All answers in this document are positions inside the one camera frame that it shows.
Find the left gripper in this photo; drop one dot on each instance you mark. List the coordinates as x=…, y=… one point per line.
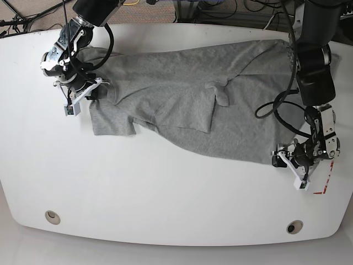
x=294, y=157

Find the table cable grommet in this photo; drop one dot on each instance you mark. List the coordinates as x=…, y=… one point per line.
x=52, y=217
x=294, y=227

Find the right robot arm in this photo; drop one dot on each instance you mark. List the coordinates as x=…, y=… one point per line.
x=62, y=60

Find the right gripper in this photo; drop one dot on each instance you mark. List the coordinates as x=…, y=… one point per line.
x=91, y=91

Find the black tripod legs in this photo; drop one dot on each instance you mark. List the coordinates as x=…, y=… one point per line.
x=20, y=24

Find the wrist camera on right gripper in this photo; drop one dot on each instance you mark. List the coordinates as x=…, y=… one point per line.
x=73, y=109

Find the grey T-shirt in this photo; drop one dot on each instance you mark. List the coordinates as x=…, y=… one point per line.
x=203, y=100

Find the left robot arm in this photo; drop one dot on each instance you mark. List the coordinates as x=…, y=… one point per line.
x=311, y=31

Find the right table cable grommet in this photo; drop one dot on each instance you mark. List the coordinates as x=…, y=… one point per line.
x=294, y=227

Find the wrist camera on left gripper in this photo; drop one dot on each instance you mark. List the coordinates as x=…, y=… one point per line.
x=301, y=184

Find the left table cable grommet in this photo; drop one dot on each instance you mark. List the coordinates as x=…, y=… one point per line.
x=52, y=217

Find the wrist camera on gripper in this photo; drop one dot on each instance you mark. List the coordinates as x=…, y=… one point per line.
x=301, y=184
x=73, y=109

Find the red tape rectangle marking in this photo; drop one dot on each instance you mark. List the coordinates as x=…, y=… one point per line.
x=327, y=181

